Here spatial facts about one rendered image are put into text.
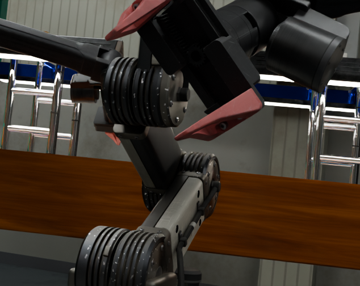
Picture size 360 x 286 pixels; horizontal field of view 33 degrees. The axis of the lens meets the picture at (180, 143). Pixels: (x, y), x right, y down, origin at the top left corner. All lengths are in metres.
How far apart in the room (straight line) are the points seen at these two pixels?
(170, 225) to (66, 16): 3.57
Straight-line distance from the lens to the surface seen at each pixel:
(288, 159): 3.55
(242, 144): 3.86
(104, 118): 1.55
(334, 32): 0.62
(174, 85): 0.93
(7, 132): 2.00
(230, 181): 1.37
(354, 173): 2.12
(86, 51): 1.43
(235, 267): 3.88
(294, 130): 3.55
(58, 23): 4.49
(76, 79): 1.48
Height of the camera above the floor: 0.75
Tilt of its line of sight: 3 degrees up
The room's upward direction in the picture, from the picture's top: 6 degrees clockwise
